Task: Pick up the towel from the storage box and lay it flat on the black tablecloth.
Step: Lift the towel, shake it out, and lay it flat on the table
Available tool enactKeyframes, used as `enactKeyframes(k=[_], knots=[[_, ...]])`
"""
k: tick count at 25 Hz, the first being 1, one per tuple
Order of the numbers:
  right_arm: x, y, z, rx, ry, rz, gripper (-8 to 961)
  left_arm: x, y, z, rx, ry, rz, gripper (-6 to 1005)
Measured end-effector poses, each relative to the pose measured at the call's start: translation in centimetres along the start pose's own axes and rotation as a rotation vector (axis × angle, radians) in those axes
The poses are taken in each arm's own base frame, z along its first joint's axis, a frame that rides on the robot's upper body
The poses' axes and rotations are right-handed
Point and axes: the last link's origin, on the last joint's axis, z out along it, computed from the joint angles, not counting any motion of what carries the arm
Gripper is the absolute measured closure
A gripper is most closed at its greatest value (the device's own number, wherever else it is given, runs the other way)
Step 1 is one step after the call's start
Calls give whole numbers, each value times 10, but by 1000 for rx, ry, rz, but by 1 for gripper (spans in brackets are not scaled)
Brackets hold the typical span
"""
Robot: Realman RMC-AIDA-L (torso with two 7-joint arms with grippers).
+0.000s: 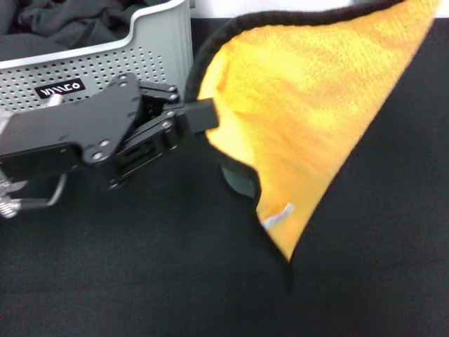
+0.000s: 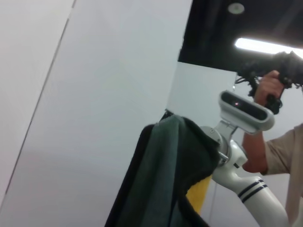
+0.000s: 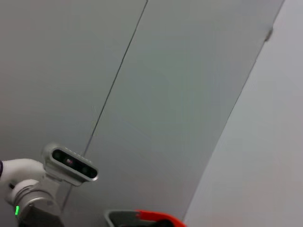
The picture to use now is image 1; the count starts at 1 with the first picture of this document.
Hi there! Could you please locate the grey perforated storage box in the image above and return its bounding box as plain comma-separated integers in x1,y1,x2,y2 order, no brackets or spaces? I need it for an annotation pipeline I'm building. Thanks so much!
0,0,196,114

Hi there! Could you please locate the black cable with spring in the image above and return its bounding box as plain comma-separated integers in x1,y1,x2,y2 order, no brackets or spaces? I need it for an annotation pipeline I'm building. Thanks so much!
0,173,68,220

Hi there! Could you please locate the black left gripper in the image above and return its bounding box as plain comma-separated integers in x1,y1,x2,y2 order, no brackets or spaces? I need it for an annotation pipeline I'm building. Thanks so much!
0,72,182,183

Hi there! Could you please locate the black cloth in box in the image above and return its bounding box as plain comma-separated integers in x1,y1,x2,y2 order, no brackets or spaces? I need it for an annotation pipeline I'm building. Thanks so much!
0,0,173,61

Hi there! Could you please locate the yellow towel with black trim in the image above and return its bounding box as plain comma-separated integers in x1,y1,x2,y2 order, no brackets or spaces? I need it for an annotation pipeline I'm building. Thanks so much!
183,0,443,293

